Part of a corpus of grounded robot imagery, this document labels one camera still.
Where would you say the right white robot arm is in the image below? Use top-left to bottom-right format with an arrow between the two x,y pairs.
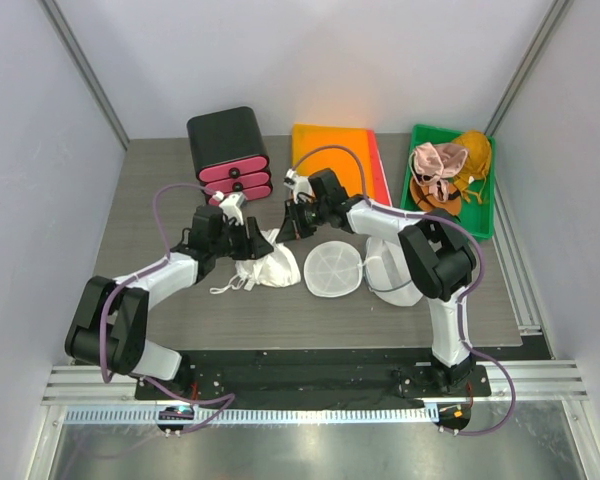
277,169 -> 482,395

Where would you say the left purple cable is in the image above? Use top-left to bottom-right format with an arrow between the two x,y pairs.
99,183 -> 236,431

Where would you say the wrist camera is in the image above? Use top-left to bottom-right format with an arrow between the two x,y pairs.
283,169 -> 313,202
211,191 -> 246,225

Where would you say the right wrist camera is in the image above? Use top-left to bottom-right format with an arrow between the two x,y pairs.
283,169 -> 313,202

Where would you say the white bra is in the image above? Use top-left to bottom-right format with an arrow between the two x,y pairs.
209,229 -> 302,295

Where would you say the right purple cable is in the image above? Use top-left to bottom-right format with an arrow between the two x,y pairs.
289,144 -> 517,437

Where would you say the mustard orange bra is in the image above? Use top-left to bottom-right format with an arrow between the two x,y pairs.
409,129 -> 494,221

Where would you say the green plastic bin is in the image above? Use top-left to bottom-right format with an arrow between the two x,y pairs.
400,124 -> 496,241

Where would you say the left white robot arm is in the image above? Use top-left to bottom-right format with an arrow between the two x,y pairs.
65,205 -> 273,399

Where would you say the orange folder stack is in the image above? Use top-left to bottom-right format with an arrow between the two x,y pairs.
291,124 -> 392,206

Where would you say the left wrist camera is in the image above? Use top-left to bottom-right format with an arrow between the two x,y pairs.
211,191 -> 246,225

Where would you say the pink bra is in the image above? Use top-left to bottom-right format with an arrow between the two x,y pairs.
409,142 -> 469,203

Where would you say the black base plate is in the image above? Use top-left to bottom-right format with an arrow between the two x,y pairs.
134,347 -> 494,401

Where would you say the white mesh laundry bag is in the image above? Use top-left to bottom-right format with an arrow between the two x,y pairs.
303,237 -> 423,307

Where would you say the purple cable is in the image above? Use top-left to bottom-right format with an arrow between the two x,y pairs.
289,144 -> 517,437
99,183 -> 236,431

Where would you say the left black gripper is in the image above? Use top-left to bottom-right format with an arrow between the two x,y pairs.
211,217 -> 273,261

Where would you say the black pink drawer box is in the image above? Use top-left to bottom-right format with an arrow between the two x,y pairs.
186,106 -> 273,201

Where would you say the white slotted cable duct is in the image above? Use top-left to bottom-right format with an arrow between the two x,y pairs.
64,404 -> 439,426

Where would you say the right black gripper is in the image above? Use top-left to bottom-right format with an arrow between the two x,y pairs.
277,197 -> 329,244

